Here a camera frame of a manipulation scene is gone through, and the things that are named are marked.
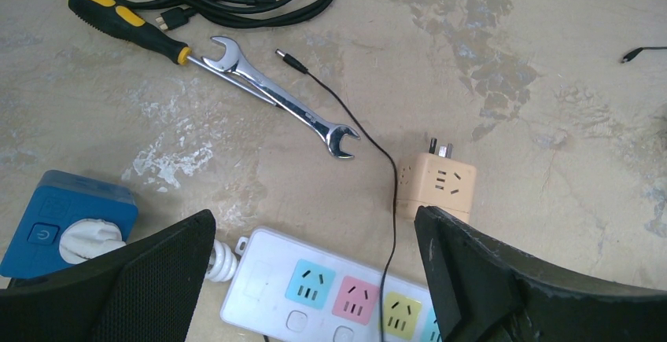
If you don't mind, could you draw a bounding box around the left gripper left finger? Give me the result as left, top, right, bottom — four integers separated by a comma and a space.
1, 209, 216, 341

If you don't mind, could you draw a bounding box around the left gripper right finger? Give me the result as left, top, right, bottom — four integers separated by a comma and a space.
415, 206, 666, 341

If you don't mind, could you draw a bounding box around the white strip cord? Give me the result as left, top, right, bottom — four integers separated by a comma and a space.
58, 217, 240, 283

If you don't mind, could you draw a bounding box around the beige dragon cube socket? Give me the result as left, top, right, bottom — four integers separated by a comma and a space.
396, 138, 477, 223

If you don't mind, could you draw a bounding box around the blue wall socket box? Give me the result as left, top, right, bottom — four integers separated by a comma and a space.
1, 170, 138, 279

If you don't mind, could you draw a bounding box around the white colourful power strip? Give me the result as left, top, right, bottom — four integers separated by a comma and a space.
219, 227, 443, 341

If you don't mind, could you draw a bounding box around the black plug adapter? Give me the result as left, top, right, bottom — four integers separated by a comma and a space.
620, 46, 667, 64

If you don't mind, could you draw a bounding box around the silver open-end wrench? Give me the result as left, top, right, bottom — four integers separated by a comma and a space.
202, 36, 360, 160

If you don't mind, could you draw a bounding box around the thin black adapter cable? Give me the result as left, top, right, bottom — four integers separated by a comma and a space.
275, 48, 400, 342

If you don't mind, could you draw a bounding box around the yellow handled screwdriver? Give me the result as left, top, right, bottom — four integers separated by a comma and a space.
68, 0, 276, 106

